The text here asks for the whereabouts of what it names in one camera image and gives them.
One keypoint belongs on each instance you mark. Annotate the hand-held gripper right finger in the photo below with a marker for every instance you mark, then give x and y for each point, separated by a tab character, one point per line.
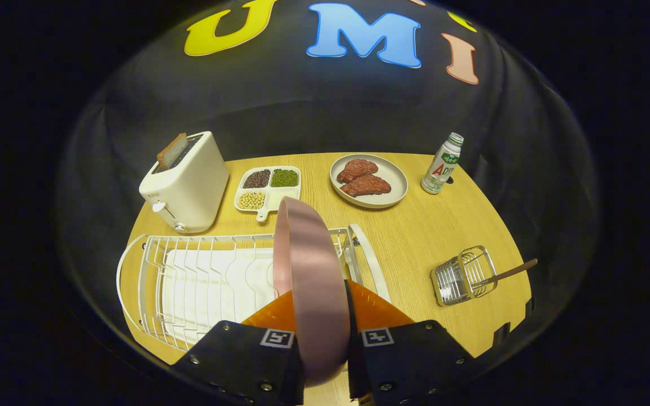
404	361

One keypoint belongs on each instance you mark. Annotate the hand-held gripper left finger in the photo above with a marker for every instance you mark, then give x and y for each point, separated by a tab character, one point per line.
246	361

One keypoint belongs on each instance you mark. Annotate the pink plate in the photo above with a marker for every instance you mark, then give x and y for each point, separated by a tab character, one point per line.
313	282

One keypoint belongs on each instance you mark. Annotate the white divided bean dish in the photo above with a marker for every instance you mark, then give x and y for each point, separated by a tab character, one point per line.
274	197

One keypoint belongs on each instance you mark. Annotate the beige round plate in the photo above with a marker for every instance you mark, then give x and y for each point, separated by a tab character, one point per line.
394	180

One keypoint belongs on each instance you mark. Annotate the red meat piece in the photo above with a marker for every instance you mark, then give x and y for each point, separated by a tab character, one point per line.
367	186
357	169

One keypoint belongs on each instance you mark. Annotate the white toaster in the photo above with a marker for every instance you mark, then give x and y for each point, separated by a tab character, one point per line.
189	186

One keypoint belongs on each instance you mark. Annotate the white green drink bottle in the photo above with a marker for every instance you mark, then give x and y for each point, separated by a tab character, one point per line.
440	166

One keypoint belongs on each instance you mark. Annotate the brown bread slice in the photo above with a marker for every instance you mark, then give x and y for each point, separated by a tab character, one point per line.
171	152

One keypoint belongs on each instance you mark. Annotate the black backdrop cloth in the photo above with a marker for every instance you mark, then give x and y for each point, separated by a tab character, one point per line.
302	107

